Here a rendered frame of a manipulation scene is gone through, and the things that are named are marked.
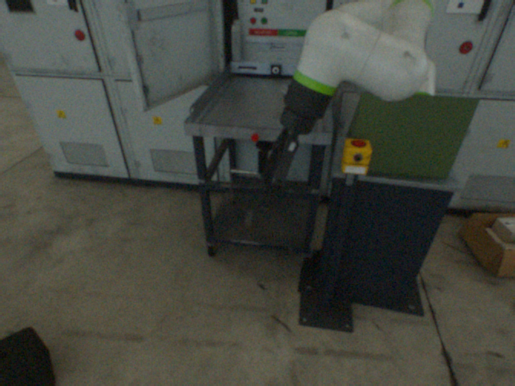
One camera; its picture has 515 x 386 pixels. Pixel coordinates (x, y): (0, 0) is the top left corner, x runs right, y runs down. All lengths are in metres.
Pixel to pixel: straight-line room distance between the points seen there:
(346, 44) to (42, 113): 2.36
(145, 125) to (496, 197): 2.33
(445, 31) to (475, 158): 0.78
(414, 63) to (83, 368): 1.61
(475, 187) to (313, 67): 1.93
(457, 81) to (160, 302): 1.92
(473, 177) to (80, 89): 2.56
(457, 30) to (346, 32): 1.39
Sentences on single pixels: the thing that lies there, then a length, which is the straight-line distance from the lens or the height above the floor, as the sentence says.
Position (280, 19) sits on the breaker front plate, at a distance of 1.95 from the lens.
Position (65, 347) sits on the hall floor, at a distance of 1.81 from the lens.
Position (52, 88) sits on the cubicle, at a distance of 2.59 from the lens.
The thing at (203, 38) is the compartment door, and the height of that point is 1.06.
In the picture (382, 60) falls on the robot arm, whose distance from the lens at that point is 0.64.
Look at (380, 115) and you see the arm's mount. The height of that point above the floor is 0.97.
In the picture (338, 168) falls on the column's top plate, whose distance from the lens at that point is 1.28.
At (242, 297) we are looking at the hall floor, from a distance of 1.73.
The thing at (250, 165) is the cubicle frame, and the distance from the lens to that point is 2.23.
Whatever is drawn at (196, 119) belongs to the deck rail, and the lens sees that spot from 1.44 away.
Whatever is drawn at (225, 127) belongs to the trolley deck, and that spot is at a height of 0.84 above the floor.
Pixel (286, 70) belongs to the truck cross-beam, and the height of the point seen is 0.89.
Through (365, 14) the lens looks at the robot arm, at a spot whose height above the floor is 1.28.
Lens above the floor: 1.40
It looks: 36 degrees down
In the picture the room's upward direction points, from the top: straight up
